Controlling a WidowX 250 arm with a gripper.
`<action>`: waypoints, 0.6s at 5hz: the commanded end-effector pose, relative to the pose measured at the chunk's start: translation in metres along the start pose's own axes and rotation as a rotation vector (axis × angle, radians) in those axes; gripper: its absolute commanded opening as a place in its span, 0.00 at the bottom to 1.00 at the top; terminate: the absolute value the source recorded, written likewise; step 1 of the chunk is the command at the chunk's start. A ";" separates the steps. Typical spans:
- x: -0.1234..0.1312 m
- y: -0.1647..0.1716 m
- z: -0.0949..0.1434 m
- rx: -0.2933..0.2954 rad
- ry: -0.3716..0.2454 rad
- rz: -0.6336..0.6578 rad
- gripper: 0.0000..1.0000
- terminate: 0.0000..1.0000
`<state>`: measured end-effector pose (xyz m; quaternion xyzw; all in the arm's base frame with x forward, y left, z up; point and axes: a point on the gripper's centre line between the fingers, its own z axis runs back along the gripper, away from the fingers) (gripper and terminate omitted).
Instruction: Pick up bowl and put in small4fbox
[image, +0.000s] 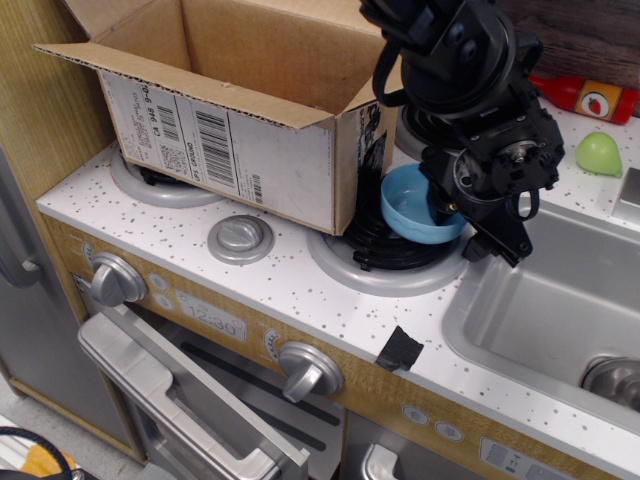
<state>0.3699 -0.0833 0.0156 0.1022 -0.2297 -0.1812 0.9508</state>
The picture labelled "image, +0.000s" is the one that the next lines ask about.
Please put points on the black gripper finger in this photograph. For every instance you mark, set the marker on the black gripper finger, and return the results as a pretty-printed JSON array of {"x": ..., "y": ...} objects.
[
  {"x": 479, "y": 247},
  {"x": 442, "y": 209}
]

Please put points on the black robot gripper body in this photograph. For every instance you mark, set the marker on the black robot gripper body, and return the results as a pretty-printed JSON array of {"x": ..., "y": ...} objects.
[{"x": 495, "y": 181}]

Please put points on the light blue plastic bowl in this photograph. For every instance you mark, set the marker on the light blue plastic bowl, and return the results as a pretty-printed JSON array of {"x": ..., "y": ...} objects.
[{"x": 405, "y": 208}]

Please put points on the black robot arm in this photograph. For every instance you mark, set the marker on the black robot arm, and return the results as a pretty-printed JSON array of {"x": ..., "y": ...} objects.
[{"x": 463, "y": 65}]

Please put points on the front right black stove burner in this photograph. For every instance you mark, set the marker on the front right black stove burner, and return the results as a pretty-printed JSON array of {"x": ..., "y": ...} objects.
[{"x": 372, "y": 259}]

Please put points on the black stove burner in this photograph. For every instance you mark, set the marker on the black stove burner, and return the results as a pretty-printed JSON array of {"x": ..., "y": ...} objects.
[
  {"x": 417, "y": 130},
  {"x": 372, "y": 259}
]

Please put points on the back right black stove burner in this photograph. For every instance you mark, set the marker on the back right black stove burner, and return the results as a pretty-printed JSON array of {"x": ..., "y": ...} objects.
[{"x": 417, "y": 130}]

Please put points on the green toy pear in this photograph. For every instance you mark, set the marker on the green toy pear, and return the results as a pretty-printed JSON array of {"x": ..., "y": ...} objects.
[{"x": 599, "y": 153}]

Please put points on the grey toy sink basin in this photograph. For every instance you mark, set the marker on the grey toy sink basin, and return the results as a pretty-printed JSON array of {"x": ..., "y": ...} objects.
[{"x": 573, "y": 301}]

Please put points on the black tape piece front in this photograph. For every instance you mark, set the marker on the black tape piece front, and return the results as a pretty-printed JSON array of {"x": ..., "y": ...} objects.
[{"x": 400, "y": 352}]

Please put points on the red toy ketchup bottle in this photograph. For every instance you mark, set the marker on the red toy ketchup bottle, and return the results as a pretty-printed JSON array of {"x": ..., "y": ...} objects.
[{"x": 589, "y": 98}]

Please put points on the grey faucet base block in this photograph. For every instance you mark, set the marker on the grey faucet base block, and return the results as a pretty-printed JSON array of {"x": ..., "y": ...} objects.
[{"x": 627, "y": 204}]

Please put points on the silver sink drain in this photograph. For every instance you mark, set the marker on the silver sink drain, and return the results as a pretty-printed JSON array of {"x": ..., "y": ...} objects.
[{"x": 615, "y": 379}]

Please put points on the grey round stovetop knob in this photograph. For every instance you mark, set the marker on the grey round stovetop knob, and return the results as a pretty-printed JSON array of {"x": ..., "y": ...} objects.
[{"x": 240, "y": 240}]

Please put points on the right silver oven knob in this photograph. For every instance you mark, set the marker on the right silver oven knob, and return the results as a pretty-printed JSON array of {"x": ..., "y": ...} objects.
[{"x": 308, "y": 371}]

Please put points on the silver oven knob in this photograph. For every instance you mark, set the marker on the silver oven knob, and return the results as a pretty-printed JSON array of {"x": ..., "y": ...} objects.
[
  {"x": 115, "y": 281},
  {"x": 308, "y": 371}
]

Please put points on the open cardboard shipping box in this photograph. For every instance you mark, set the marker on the open cardboard shipping box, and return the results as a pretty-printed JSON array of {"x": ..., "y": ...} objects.
[{"x": 266, "y": 102}]

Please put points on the oven clock display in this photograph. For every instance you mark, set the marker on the oven clock display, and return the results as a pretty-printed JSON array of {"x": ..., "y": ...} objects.
[{"x": 212, "y": 316}]

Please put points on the back left stove burner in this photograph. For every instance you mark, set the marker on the back left stove burner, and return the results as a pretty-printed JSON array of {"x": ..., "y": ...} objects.
[{"x": 154, "y": 188}]

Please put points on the silver oven door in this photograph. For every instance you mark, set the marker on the silver oven door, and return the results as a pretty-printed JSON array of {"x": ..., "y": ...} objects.
[{"x": 207, "y": 413}]

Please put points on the left silver oven knob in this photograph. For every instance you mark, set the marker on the left silver oven knob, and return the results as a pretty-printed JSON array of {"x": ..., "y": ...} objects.
[{"x": 115, "y": 281}]

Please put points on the grey toy refrigerator door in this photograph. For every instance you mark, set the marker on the grey toy refrigerator door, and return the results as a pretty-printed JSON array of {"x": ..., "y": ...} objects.
[{"x": 40, "y": 353}]

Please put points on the orange object on floor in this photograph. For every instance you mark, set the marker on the orange object on floor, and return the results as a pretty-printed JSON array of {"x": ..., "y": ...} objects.
[{"x": 40, "y": 463}]

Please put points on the silver dishwasher handle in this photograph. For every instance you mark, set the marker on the silver dishwasher handle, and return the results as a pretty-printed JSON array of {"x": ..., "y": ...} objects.
[{"x": 379, "y": 463}]

